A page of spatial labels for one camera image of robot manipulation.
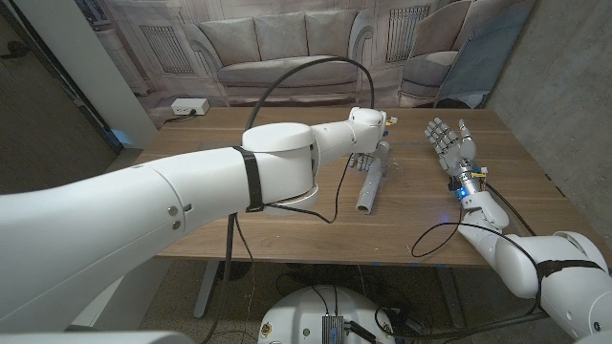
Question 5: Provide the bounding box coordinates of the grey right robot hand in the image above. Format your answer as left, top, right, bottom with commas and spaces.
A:
424, 117, 488, 200

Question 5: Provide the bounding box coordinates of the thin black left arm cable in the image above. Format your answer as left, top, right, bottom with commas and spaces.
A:
236, 155, 354, 344

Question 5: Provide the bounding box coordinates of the grey table leg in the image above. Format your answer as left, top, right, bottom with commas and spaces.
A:
435, 266, 468, 330
193, 260, 221, 319

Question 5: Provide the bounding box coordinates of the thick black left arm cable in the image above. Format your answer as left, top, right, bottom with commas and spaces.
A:
199, 54, 377, 344

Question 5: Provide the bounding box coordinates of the silver box on torso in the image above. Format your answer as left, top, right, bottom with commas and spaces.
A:
320, 314, 346, 344

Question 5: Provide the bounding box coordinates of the white power strip box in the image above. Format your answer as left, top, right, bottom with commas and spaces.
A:
170, 97, 210, 117

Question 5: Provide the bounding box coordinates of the dark wooden door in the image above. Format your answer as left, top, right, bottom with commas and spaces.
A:
0, 9, 120, 195

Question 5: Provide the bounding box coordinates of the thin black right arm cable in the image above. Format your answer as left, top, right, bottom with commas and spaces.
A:
410, 203, 544, 316

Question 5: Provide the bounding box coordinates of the printed sofa backdrop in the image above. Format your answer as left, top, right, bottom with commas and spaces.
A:
76, 0, 536, 128

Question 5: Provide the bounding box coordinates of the blue-grey leaning board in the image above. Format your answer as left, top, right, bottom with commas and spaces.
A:
433, 0, 539, 109

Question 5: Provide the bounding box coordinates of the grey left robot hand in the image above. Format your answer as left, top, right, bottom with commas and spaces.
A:
347, 140, 391, 173

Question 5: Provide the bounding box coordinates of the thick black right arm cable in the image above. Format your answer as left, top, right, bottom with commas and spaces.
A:
483, 182, 537, 238

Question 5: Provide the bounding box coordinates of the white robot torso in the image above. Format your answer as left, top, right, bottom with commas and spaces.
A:
257, 285, 396, 344

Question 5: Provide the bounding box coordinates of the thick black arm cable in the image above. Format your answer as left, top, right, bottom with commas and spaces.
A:
199, 54, 377, 344
483, 182, 537, 238

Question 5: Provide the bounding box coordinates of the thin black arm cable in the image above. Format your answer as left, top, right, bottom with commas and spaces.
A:
236, 155, 354, 344
410, 203, 544, 316

